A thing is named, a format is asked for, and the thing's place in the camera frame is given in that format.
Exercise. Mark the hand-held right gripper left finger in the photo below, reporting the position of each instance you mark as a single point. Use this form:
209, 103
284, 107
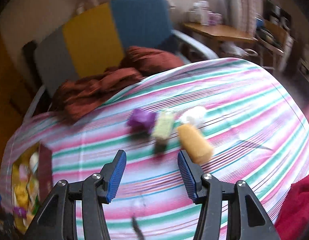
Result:
115, 177

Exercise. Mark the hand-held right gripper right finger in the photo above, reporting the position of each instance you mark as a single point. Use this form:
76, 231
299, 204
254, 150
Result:
188, 177

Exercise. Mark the white cotton ball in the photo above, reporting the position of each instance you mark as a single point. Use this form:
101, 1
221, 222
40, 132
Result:
194, 113

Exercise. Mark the gold cardboard box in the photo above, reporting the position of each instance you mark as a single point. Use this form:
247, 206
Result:
45, 170

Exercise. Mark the red-brown cloth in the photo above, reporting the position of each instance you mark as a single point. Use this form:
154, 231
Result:
94, 92

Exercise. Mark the striped bed sheet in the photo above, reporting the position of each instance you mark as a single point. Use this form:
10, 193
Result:
219, 92

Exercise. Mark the red cloth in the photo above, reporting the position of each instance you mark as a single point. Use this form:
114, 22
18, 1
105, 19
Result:
297, 210

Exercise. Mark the wooden wardrobe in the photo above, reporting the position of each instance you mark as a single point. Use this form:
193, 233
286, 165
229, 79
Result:
7, 92

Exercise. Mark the grey yellow blue chair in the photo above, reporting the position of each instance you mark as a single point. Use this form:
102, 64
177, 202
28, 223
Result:
94, 37

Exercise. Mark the wooden desk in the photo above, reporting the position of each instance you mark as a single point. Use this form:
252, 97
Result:
219, 33

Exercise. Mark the small purple box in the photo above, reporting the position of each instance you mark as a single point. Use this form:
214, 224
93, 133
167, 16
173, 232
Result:
215, 18

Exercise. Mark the white boxes on desk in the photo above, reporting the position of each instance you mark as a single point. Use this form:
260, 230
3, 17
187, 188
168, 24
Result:
199, 12

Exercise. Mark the cluttered shelf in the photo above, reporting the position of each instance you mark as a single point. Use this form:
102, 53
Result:
279, 30

